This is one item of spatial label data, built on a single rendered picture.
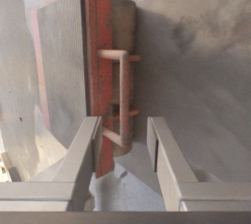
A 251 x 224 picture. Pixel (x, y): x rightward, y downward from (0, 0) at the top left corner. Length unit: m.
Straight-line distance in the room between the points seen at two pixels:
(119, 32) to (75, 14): 0.08
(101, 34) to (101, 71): 0.05
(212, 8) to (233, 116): 0.14
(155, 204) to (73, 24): 0.40
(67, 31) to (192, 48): 0.19
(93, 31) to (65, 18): 0.06
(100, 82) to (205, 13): 0.17
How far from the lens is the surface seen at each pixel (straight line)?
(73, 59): 0.30
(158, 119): 0.15
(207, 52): 0.28
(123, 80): 0.22
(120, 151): 0.38
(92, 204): 0.71
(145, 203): 0.51
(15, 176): 3.22
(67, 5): 0.31
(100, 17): 0.27
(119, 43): 0.32
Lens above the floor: 0.27
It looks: 39 degrees down
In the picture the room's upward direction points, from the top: 103 degrees counter-clockwise
